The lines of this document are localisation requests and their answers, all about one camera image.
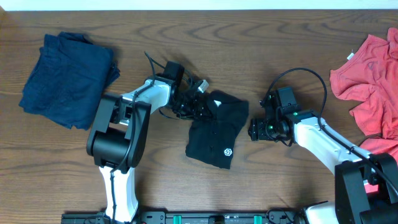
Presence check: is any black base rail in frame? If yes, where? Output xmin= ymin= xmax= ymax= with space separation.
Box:
xmin=60 ymin=208 xmax=307 ymax=224

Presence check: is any black t-shirt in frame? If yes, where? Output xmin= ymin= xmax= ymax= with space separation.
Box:
xmin=185 ymin=90 xmax=249 ymax=169

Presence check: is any red t-shirt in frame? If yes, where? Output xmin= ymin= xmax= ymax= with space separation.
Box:
xmin=330 ymin=27 xmax=397 ymax=159

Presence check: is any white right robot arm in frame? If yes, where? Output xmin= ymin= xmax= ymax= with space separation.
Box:
xmin=248 ymin=110 xmax=397 ymax=223

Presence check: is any folded navy blue garment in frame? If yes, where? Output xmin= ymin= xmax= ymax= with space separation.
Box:
xmin=19 ymin=32 xmax=119 ymax=130

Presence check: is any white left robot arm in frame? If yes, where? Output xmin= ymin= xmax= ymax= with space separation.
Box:
xmin=86 ymin=76 xmax=208 ymax=223

